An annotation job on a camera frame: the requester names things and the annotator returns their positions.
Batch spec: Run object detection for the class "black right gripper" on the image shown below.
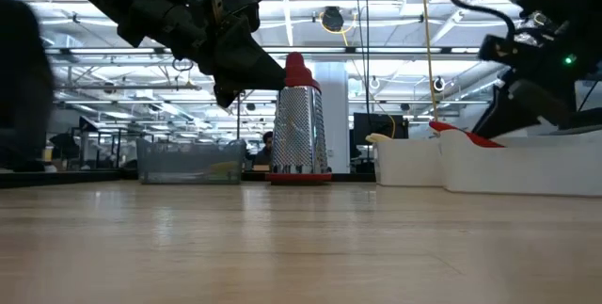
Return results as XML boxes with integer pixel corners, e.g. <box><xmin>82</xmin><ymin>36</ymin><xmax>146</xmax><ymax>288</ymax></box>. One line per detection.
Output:
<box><xmin>472</xmin><ymin>35</ymin><xmax>602</xmax><ymax>138</ymax></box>

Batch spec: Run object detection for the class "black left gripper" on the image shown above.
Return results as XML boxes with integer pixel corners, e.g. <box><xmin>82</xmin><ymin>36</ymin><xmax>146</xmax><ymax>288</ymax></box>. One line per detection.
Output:
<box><xmin>117</xmin><ymin>0</ymin><xmax>287</xmax><ymax>109</ymax></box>

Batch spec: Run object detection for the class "white plastic bin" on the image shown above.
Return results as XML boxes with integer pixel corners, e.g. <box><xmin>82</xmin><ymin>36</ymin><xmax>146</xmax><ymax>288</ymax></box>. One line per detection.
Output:
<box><xmin>373</xmin><ymin>137</ymin><xmax>447</xmax><ymax>188</ymax></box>
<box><xmin>439</xmin><ymin>128</ymin><xmax>602</xmax><ymax>198</ymax></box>

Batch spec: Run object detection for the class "red silicone spoon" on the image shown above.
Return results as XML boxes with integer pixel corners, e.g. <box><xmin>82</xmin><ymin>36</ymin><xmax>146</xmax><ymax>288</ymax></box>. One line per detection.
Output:
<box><xmin>428</xmin><ymin>120</ymin><xmax>505</xmax><ymax>149</ymax></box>

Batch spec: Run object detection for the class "green spatula clear handle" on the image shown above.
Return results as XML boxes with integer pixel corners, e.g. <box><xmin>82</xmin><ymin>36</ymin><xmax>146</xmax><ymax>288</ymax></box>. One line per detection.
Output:
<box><xmin>206</xmin><ymin>172</ymin><xmax>242</xmax><ymax>184</ymax></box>

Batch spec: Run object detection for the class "person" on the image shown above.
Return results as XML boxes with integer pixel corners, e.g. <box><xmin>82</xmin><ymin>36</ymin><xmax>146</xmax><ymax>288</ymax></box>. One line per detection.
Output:
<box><xmin>0</xmin><ymin>0</ymin><xmax>55</xmax><ymax>173</ymax></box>
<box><xmin>253</xmin><ymin>130</ymin><xmax>276</xmax><ymax>167</ymax></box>

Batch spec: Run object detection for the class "grey translucent plastic bin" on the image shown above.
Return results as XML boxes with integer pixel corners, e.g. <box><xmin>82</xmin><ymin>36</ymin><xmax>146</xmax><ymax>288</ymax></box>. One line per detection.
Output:
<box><xmin>136</xmin><ymin>137</ymin><xmax>248</xmax><ymax>185</ymax></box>

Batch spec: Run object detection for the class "black background screen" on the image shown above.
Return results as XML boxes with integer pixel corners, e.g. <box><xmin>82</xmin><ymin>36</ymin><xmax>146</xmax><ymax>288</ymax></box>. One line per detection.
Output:
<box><xmin>352</xmin><ymin>112</ymin><xmax>410</xmax><ymax>147</ymax></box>

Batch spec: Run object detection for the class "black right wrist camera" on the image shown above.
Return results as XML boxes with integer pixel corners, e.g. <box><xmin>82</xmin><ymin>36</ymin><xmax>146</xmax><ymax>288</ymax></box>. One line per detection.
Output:
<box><xmin>478</xmin><ymin>34</ymin><xmax>532</xmax><ymax>68</ymax></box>

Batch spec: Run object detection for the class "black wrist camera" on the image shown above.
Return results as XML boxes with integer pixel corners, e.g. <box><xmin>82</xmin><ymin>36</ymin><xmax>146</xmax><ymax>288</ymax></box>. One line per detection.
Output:
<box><xmin>187</xmin><ymin>0</ymin><xmax>261</xmax><ymax>32</ymax></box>
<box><xmin>478</xmin><ymin>34</ymin><xmax>532</xmax><ymax>68</ymax></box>

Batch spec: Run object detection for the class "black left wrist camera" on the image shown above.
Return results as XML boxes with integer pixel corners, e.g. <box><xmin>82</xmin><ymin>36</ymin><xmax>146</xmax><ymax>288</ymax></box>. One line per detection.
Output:
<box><xmin>187</xmin><ymin>0</ymin><xmax>261</xmax><ymax>32</ymax></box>

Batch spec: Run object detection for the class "steel box grater red handle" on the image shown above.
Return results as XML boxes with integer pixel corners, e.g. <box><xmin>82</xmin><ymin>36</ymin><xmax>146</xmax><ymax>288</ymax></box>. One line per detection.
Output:
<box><xmin>264</xmin><ymin>52</ymin><xmax>334</xmax><ymax>184</ymax></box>

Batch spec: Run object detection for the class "yellow hanging cord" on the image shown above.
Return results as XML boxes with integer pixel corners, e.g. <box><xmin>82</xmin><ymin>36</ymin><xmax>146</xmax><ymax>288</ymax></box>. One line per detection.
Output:
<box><xmin>420</xmin><ymin>0</ymin><xmax>441</xmax><ymax>122</ymax></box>

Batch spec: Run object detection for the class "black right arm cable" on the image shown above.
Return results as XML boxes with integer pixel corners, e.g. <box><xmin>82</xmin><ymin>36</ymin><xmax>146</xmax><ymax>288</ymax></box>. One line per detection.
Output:
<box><xmin>445</xmin><ymin>0</ymin><xmax>518</xmax><ymax>41</ymax></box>

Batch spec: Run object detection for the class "black ceiling cable reel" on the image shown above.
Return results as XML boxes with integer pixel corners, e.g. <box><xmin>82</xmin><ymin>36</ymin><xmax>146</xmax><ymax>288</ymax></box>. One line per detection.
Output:
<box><xmin>321</xmin><ymin>6</ymin><xmax>346</xmax><ymax>33</ymax></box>

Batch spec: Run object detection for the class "black aluminium table frame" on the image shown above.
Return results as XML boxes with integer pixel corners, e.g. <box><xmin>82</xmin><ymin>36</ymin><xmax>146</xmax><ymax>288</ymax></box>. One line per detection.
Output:
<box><xmin>0</xmin><ymin>169</ymin><xmax>377</xmax><ymax>190</ymax></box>

